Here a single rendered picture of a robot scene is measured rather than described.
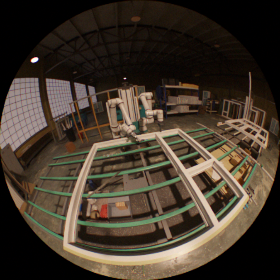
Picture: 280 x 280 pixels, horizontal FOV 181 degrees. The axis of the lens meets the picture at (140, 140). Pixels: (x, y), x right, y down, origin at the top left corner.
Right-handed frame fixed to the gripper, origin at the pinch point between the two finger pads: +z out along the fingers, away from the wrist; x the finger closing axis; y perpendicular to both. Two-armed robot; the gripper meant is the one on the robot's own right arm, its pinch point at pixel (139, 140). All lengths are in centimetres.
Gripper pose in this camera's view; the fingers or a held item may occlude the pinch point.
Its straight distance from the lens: 127.2
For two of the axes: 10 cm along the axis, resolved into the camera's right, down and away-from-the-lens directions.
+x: -0.6, 1.2, 9.9
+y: 6.7, -7.3, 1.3
